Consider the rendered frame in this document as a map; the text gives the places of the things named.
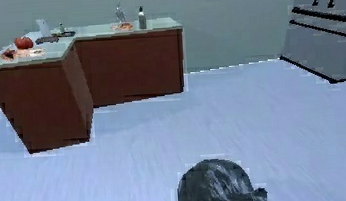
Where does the brown kitchen counter pale top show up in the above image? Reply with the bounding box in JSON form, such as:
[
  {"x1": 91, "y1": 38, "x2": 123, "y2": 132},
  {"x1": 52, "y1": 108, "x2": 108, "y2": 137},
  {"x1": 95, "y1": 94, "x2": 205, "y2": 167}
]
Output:
[{"x1": 0, "y1": 17, "x2": 191, "y2": 156}]

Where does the grey metal bottle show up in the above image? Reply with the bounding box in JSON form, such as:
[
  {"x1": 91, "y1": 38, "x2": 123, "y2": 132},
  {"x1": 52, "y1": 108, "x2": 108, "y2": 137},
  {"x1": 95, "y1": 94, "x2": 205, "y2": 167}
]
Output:
[{"x1": 136, "y1": 5, "x2": 149, "y2": 30}]

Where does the orange round dish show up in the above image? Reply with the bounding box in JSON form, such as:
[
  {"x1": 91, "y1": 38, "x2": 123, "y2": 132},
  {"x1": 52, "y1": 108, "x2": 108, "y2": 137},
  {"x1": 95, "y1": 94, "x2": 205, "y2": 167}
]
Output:
[{"x1": 110, "y1": 21, "x2": 135, "y2": 33}]

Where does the clear glass vessel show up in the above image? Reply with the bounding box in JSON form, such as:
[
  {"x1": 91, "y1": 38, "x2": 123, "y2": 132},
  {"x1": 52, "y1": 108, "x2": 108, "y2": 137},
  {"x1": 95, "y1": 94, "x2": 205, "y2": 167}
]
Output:
[{"x1": 113, "y1": 1, "x2": 127, "y2": 25}]

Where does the dark flat pan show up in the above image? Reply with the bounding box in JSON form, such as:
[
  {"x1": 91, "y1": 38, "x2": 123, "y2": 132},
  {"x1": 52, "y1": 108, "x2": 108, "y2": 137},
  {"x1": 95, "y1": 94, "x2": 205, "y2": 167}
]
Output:
[{"x1": 52, "y1": 29, "x2": 77, "y2": 39}]

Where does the black flat tray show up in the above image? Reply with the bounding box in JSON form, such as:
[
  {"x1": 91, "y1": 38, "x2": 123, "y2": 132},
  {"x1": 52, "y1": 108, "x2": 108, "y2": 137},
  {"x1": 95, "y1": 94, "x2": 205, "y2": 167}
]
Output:
[{"x1": 34, "y1": 35, "x2": 60, "y2": 45}]

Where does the pale plate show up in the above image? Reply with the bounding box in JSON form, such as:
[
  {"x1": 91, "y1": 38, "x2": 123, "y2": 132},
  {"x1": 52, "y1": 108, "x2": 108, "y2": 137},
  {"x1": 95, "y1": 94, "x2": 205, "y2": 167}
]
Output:
[{"x1": 17, "y1": 46, "x2": 48, "y2": 60}]

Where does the white upright paper roll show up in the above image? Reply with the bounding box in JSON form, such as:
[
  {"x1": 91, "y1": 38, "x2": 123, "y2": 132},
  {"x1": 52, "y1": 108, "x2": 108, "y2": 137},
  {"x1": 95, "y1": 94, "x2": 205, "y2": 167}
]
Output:
[{"x1": 35, "y1": 18, "x2": 54, "y2": 39}]

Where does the grey fridge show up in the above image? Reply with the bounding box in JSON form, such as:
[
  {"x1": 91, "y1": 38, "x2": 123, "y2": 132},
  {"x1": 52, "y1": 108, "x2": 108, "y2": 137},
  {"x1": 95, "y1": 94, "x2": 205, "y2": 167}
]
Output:
[{"x1": 275, "y1": 0, "x2": 346, "y2": 88}]

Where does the dark red round food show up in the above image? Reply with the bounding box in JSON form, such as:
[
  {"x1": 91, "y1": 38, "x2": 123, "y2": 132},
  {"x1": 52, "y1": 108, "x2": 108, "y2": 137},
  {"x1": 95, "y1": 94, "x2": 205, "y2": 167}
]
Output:
[{"x1": 0, "y1": 48, "x2": 18, "y2": 63}]

